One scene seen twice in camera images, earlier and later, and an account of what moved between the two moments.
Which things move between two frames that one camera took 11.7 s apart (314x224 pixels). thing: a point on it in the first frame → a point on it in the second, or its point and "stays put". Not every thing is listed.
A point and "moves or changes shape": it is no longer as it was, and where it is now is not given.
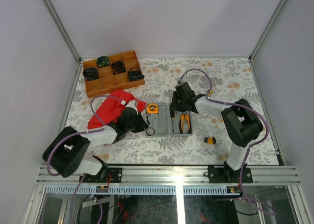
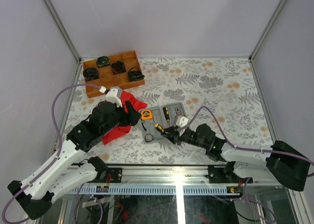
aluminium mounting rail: x=261 y=175 stays put
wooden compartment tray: x=114 y=78 stays put
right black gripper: x=174 y=106 → x=173 y=135
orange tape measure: x=152 y=108 → x=146 y=114
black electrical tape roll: x=150 y=131 → x=148 y=137
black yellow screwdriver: x=172 y=116 → x=166 y=112
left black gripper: x=143 y=125 → x=131 y=118
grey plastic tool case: x=158 y=123 moves or changes shape
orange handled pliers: x=181 y=118 moves or changes shape
